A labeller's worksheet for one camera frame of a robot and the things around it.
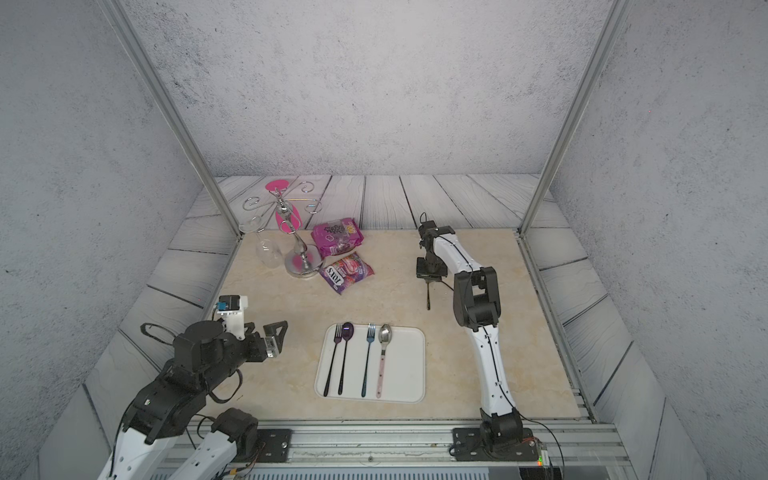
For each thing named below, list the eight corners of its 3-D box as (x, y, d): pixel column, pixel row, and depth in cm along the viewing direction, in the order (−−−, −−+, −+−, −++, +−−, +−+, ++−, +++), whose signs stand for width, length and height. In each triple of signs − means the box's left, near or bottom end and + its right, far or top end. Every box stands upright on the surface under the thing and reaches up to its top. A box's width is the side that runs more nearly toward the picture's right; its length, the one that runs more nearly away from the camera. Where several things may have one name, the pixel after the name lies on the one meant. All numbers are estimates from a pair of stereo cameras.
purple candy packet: (337, 296, 103) (336, 291, 101) (321, 275, 109) (319, 270, 107) (373, 274, 109) (373, 269, 107) (356, 255, 115) (355, 250, 113)
